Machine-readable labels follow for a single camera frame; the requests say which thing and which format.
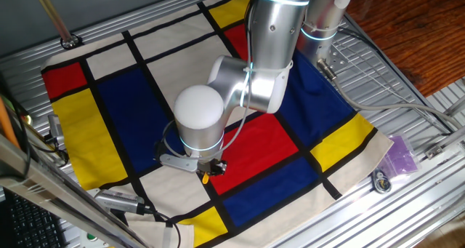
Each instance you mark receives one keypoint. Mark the small grey camera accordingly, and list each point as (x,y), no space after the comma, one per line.
(56,129)

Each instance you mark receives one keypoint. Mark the grey box green button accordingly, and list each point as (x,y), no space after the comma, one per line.
(91,239)

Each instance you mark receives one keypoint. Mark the colour block patterned cloth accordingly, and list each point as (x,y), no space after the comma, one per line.
(120,113)

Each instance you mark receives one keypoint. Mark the aluminium frame bar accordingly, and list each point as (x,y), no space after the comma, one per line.
(54,190)

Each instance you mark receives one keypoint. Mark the silver exterior camera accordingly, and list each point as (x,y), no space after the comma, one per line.
(116,200)

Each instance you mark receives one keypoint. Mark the thin metal pole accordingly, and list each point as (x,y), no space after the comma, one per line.
(54,15)

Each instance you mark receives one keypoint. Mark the black keyboard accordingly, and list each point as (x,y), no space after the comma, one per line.
(32,226)

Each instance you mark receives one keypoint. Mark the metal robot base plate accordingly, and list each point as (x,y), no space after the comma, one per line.
(336,57)

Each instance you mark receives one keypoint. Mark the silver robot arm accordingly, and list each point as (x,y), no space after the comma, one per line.
(269,40)

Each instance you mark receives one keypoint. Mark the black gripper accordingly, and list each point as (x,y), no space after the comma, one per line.
(214,164)

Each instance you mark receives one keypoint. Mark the round metal padlock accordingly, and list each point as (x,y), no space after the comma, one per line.
(381,181)

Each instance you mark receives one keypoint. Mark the orange rod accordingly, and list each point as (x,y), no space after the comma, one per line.
(7,124)

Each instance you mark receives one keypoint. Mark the purple plastic bag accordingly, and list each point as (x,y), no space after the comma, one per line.
(399,157)

